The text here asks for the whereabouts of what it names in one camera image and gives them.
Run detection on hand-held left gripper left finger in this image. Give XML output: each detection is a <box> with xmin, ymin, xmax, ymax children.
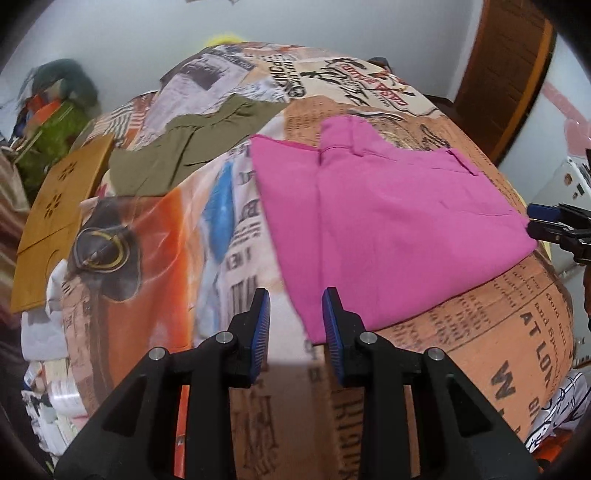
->
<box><xmin>53</xmin><ymin>287</ymin><xmax>271</xmax><ymax>480</ymax></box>

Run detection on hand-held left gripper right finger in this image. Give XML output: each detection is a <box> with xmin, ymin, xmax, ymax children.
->
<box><xmin>322</xmin><ymin>286</ymin><xmax>541</xmax><ymax>480</ymax></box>

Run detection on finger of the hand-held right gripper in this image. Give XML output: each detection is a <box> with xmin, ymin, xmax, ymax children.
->
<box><xmin>527</xmin><ymin>203</ymin><xmax>591</xmax><ymax>228</ymax></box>
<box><xmin>527</xmin><ymin>220</ymin><xmax>591</xmax><ymax>266</ymax></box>

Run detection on pink pants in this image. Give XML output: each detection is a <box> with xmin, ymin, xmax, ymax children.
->
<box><xmin>249</xmin><ymin>115</ymin><xmax>539</xmax><ymax>346</ymax></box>

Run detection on white appliance with stickers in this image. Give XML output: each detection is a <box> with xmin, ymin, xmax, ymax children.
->
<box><xmin>531</xmin><ymin>157</ymin><xmax>591</xmax><ymax>278</ymax></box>

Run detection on printed newspaper pattern blanket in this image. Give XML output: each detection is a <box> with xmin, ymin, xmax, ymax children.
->
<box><xmin>60</xmin><ymin>41</ymin><xmax>575</xmax><ymax>480</ymax></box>

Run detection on brown wooden door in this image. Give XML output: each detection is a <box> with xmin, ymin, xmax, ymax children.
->
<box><xmin>455</xmin><ymin>0</ymin><xmax>555</xmax><ymax>162</ymax></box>

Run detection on white cartoon print cloth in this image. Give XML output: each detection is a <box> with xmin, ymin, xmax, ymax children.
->
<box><xmin>524</xmin><ymin>369</ymin><xmax>591</xmax><ymax>455</ymax></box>

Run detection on olive green garment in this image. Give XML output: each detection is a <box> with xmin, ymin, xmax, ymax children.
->
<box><xmin>110</xmin><ymin>95</ymin><xmax>289</xmax><ymax>197</ymax></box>

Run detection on wooden lap tray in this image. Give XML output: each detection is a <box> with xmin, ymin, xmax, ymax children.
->
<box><xmin>10</xmin><ymin>134</ymin><xmax>116</xmax><ymax>315</ymax></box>

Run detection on orange box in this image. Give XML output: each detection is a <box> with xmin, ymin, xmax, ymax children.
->
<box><xmin>25</xmin><ymin>95</ymin><xmax>63</xmax><ymax>121</ymax></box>

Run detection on grey green plush toy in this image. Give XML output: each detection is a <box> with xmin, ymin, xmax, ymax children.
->
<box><xmin>32</xmin><ymin>58</ymin><xmax>100</xmax><ymax>104</ymax></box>

